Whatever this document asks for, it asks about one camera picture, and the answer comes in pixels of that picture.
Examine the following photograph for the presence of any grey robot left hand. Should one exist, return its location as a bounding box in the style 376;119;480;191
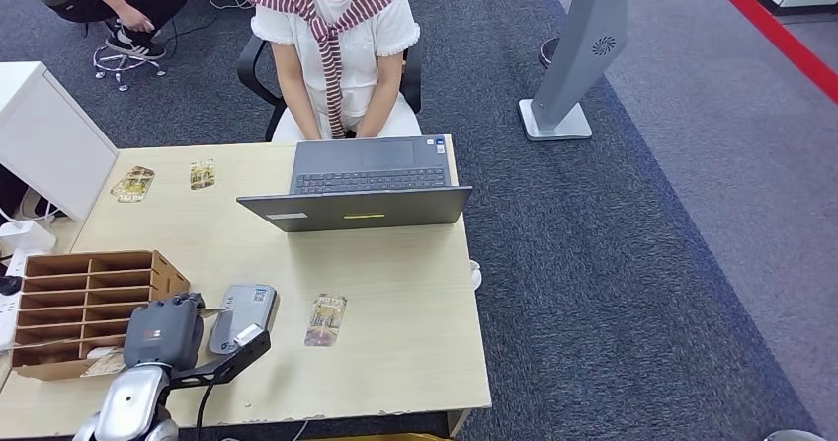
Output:
122;292;207;372

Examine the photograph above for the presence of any round grey object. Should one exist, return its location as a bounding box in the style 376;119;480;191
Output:
762;429;825;441

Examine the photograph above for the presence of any dark grey open laptop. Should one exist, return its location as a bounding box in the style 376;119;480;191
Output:
236;134;474;233

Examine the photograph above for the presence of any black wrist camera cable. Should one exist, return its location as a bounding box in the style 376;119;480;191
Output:
194;382;217;441

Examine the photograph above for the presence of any white power adapter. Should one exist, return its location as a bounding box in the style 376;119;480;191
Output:
0;220;58;253

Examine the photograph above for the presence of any dark round floor base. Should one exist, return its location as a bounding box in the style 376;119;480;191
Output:
538;36;561;70

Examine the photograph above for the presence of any grey kiosk stand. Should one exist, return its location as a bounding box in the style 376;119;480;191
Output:
517;0;629;143

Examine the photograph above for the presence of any pale card in organizer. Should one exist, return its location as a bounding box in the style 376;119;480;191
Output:
79;348;126;379

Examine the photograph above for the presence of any black office chair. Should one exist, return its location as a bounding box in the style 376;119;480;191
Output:
236;32;424;143

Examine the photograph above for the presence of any white cabinet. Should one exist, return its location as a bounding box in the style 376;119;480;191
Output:
0;61;121;223

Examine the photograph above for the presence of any white power strip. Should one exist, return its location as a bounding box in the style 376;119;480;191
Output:
0;249;29;353

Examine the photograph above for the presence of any small printed ID card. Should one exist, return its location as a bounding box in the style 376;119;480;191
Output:
190;158;216;192

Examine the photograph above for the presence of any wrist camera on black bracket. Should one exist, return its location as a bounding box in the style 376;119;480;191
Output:
168;322;273;391

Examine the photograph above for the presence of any wooden slotted card organizer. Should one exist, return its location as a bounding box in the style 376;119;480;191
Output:
11;249;191;382

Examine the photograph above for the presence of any grey card reader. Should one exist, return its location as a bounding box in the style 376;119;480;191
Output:
207;284;279;356

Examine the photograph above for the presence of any chrome stool base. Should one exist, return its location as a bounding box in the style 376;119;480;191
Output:
91;44;168;93

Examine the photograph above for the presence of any hotel key card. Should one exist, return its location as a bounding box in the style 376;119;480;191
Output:
303;293;349;349
109;165;157;204

